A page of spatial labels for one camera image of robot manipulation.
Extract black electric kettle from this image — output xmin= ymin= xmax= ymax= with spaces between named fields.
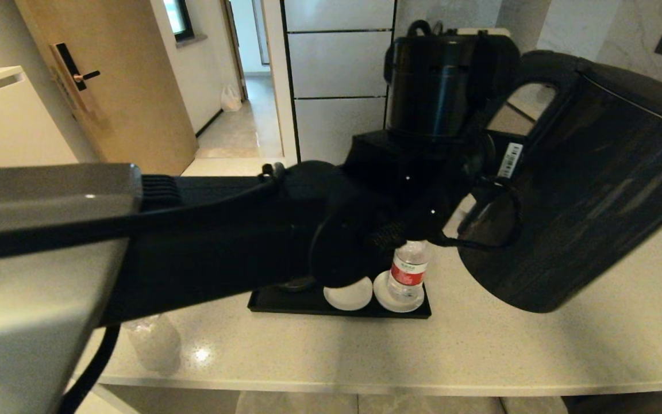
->
xmin=457 ymin=50 xmax=662 ymax=315

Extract red-capped plastic water bottle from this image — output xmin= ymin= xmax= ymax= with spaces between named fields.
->
xmin=123 ymin=313 xmax=183 ymax=373
xmin=387 ymin=240 xmax=429 ymax=304

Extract black round kettle base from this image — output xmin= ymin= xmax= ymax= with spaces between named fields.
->
xmin=276 ymin=276 xmax=318 ymax=292

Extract beige kitchen base cabinets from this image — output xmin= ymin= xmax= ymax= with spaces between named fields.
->
xmin=487 ymin=83 xmax=557 ymax=137

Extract black serving tray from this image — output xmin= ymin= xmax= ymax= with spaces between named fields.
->
xmin=248 ymin=285 xmax=433 ymax=319

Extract white paper coaster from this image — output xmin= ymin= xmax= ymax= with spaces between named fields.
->
xmin=373 ymin=276 xmax=426 ymax=313
xmin=324 ymin=276 xmax=374 ymax=312

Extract silver refrigerator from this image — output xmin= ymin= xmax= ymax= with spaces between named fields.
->
xmin=282 ymin=0 xmax=398 ymax=167

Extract white tied plastic bag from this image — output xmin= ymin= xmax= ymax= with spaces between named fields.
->
xmin=220 ymin=84 xmax=243 ymax=112

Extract dark framed window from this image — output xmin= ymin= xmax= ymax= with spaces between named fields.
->
xmin=163 ymin=0 xmax=195 ymax=44

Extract light wooden door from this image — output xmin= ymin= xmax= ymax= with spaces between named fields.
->
xmin=15 ymin=0 xmax=198 ymax=176

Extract white cabinet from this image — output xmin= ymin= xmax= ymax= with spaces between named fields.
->
xmin=0 ymin=67 xmax=99 ymax=170

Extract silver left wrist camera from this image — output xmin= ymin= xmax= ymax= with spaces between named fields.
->
xmin=455 ymin=27 xmax=511 ymax=39

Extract black door lock handle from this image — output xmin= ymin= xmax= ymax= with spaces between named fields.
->
xmin=51 ymin=43 xmax=102 ymax=114

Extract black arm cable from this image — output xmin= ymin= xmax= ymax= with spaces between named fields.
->
xmin=0 ymin=20 xmax=525 ymax=414

